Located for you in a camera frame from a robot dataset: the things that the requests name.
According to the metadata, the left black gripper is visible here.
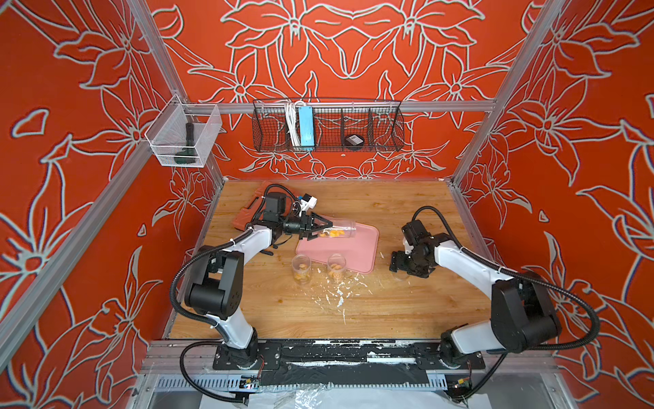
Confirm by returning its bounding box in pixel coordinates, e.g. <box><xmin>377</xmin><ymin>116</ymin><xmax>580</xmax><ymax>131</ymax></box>
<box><xmin>278</xmin><ymin>215</ymin><xmax>330</xmax><ymax>241</ymax></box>

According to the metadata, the clear cookie jar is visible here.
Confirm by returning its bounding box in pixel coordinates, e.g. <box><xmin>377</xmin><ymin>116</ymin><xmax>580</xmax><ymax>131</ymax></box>
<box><xmin>291</xmin><ymin>254</ymin><xmax>312</xmax><ymax>285</ymax></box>
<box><xmin>325</xmin><ymin>218</ymin><xmax>357</xmax><ymax>239</ymax></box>
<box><xmin>327</xmin><ymin>253</ymin><xmax>347</xmax><ymax>283</ymax></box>

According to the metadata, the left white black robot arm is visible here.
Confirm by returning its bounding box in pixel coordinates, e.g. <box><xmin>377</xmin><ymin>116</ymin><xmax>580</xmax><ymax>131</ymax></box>
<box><xmin>169</xmin><ymin>183</ymin><xmax>333</xmax><ymax>406</ymax></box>

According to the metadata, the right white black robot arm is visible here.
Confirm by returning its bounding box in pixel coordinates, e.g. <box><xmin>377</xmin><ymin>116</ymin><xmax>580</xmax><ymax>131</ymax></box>
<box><xmin>389</xmin><ymin>206</ymin><xmax>601</xmax><ymax>404</ymax></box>

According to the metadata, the pink plastic tray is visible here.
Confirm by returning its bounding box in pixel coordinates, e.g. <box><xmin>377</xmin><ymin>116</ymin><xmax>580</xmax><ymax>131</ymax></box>
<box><xmin>296</xmin><ymin>223</ymin><xmax>379</xmax><ymax>274</ymax></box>

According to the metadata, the orange plastic tool case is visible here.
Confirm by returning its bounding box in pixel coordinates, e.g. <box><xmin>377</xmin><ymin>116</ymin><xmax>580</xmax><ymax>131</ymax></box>
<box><xmin>232</xmin><ymin>181</ymin><xmax>273</xmax><ymax>231</ymax></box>

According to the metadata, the light blue box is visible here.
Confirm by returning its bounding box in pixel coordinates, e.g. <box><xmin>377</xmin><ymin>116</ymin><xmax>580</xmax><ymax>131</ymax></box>
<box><xmin>297</xmin><ymin>106</ymin><xmax>315</xmax><ymax>151</ymax></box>

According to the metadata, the dark green flashlight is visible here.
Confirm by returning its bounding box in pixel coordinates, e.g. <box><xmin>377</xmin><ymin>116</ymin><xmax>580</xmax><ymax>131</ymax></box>
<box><xmin>174</xmin><ymin>122</ymin><xmax>197</xmax><ymax>165</ymax></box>

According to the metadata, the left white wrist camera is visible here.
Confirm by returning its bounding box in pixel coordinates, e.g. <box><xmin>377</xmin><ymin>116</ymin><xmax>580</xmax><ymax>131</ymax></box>
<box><xmin>298</xmin><ymin>194</ymin><xmax>318</xmax><ymax>212</ymax></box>

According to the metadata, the white coiled cable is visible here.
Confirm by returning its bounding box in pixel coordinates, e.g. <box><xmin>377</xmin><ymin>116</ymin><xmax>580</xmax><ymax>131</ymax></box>
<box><xmin>284</xmin><ymin>101</ymin><xmax>301</xmax><ymax>147</ymax></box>

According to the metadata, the black wire wall basket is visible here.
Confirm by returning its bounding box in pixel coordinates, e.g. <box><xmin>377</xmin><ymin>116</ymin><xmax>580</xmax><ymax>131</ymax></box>
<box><xmin>251</xmin><ymin>98</ymin><xmax>405</xmax><ymax>153</ymax></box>

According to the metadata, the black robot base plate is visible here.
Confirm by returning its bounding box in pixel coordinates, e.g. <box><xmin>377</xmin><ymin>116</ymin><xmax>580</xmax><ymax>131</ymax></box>
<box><xmin>212</xmin><ymin>338</ymin><xmax>486</xmax><ymax>388</ymax></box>

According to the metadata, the clear plastic wall bin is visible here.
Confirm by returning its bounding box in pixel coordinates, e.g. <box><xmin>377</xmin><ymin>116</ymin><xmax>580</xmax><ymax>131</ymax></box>
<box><xmin>145</xmin><ymin>95</ymin><xmax>223</xmax><ymax>168</ymax></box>

